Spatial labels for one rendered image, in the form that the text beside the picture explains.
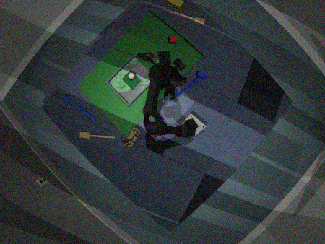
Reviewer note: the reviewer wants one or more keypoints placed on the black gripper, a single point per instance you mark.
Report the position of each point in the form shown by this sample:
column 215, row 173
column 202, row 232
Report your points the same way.
column 178, row 64

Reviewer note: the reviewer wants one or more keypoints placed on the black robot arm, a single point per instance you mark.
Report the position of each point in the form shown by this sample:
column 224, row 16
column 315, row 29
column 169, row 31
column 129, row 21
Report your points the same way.
column 158, row 74

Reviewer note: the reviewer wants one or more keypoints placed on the green putting mat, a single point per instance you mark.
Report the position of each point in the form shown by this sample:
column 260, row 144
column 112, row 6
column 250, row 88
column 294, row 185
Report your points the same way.
column 149, row 35

